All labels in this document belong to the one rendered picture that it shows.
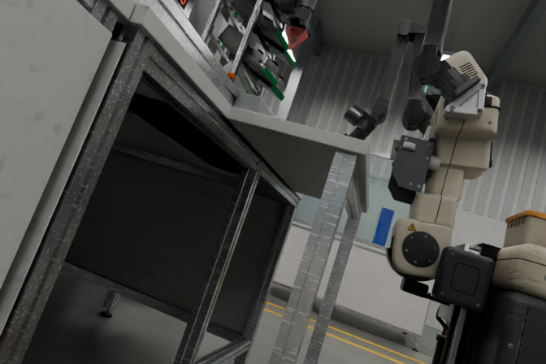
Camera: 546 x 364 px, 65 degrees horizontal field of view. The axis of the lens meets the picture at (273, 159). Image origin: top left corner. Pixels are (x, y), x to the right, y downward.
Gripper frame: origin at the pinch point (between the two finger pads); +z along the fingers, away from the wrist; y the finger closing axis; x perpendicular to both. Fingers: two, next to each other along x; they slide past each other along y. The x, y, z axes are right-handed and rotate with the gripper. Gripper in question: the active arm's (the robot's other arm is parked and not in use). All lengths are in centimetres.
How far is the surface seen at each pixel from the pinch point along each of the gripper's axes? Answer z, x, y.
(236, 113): 38, 8, 43
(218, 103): 39, 7, 49
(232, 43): -5.4, -30.3, -18.1
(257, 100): 28.3, 4.5, 23.9
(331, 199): 50, 34, 40
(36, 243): 72, 6, 80
